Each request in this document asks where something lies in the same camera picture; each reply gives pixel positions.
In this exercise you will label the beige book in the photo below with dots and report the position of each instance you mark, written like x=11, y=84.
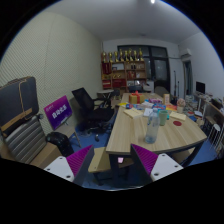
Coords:
x=133, y=113

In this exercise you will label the white round stool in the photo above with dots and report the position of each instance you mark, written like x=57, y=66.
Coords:
x=216, y=131

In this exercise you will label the purple sign board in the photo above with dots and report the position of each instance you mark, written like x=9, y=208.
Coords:
x=57, y=112

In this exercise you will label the wooden side desk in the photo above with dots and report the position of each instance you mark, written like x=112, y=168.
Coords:
x=211, y=106

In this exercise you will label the yellow gift box red ribbon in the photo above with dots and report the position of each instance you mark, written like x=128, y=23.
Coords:
x=136, y=98

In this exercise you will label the clear plastic water bottle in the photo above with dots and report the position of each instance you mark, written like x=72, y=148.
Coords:
x=152, y=130

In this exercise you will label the black bag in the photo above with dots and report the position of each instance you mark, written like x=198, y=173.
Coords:
x=60, y=143

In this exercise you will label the blue book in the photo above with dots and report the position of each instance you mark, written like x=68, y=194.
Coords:
x=159, y=106

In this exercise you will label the pink box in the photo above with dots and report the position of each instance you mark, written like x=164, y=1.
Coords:
x=155, y=100

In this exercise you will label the black office chair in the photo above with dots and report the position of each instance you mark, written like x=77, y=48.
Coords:
x=91, y=111

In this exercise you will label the wooden bench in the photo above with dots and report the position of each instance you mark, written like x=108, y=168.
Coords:
x=100, y=160

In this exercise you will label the dark glass door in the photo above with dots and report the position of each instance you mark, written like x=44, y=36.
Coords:
x=160, y=66

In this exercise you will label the small standing card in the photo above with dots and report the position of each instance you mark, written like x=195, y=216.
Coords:
x=166, y=98

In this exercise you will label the black tripod stand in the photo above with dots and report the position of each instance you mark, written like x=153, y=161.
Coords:
x=174, y=83

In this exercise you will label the pink flowers in white pot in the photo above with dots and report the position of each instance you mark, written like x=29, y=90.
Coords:
x=180, y=104

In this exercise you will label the flat round red coaster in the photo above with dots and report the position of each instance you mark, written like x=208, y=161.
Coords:
x=177, y=123

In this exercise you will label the wooden stool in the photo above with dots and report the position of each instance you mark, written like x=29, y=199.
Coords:
x=182, y=156

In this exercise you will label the white printed booklet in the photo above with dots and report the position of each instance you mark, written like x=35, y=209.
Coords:
x=147, y=112

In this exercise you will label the wooden shelf unit with trophies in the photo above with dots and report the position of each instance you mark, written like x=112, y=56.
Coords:
x=123, y=75

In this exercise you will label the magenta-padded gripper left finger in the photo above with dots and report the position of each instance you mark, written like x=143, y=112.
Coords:
x=63, y=166

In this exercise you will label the black computer monitor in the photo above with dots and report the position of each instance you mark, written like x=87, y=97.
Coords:
x=200, y=87

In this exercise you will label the orange book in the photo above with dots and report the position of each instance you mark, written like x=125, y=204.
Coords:
x=171, y=108

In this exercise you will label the pale yellow notepad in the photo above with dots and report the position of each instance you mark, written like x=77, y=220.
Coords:
x=178, y=116

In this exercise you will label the black padded case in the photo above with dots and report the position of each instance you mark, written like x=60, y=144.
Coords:
x=16, y=100

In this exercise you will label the white wall air conditioner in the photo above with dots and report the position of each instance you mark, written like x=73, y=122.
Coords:
x=185, y=53

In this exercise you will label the grey upholstered chair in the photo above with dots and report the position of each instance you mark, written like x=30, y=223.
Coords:
x=161, y=91

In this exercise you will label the grey ribbed suitcase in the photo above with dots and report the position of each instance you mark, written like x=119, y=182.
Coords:
x=25, y=140

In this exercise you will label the pale green cup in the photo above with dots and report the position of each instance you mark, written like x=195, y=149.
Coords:
x=163, y=118

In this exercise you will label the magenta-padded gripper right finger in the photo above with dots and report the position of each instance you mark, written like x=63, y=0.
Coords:
x=160, y=165

